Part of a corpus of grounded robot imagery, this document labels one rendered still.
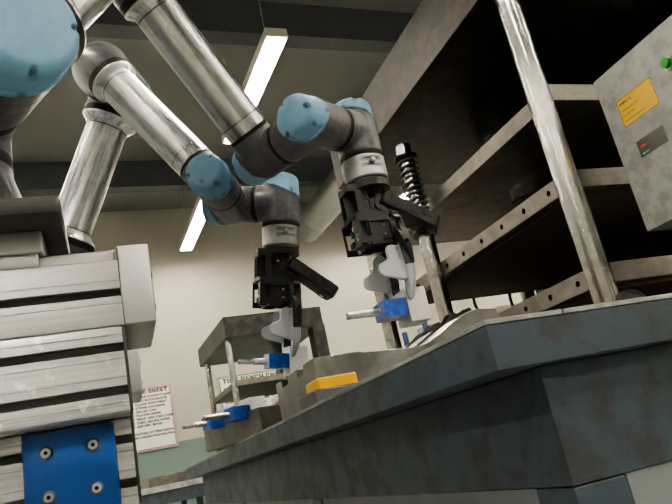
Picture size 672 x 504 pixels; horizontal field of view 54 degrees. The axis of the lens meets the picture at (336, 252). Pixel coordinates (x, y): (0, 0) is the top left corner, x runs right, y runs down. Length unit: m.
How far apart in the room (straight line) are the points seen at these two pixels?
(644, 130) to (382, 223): 0.79
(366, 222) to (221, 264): 7.91
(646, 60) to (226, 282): 7.62
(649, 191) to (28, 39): 1.32
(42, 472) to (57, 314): 0.16
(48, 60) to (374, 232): 0.55
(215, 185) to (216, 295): 7.61
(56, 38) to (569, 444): 0.62
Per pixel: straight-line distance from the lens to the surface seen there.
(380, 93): 2.44
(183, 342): 8.56
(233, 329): 5.76
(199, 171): 1.21
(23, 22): 0.77
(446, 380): 0.56
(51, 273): 0.76
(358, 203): 1.09
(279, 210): 1.30
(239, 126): 1.14
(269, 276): 1.28
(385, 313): 1.03
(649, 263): 1.81
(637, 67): 1.70
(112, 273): 0.75
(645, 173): 1.67
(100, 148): 1.49
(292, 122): 1.06
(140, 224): 8.99
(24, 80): 0.75
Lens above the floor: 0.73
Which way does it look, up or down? 17 degrees up
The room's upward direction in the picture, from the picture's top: 12 degrees counter-clockwise
